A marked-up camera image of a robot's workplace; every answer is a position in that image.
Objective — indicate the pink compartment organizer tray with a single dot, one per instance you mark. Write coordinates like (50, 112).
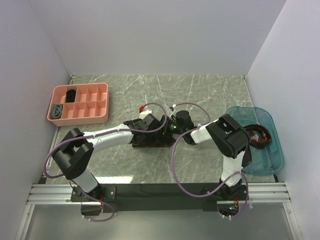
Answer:
(91, 104)

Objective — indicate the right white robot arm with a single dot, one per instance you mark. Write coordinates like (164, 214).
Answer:
(232, 140)

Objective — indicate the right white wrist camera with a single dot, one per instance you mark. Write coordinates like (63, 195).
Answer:
(173, 110)

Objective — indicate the aluminium frame rail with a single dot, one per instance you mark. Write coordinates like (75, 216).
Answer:
(64, 194)

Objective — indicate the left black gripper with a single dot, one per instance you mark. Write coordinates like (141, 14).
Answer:
(155, 133)

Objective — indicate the black rolled tie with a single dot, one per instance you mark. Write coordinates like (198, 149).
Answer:
(70, 96)

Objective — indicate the grey patterned rolled tie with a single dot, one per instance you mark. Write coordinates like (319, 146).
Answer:
(56, 111)

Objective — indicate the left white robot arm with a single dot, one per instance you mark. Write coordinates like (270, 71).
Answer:
(73, 156)

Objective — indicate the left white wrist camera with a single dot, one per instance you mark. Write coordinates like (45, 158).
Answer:
(144, 111)

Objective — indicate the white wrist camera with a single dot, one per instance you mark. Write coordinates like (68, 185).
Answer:
(173, 110)
(144, 111)

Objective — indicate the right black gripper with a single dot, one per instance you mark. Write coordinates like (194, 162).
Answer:
(169, 121)

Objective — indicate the dark red patterned tie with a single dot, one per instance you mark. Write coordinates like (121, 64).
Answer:
(260, 138)

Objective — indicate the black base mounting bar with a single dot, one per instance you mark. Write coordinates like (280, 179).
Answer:
(163, 196)

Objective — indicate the teal transparent plastic bin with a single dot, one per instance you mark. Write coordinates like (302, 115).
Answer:
(266, 161)

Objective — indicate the brown blue floral tie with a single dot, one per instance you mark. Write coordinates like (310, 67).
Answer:
(154, 142)

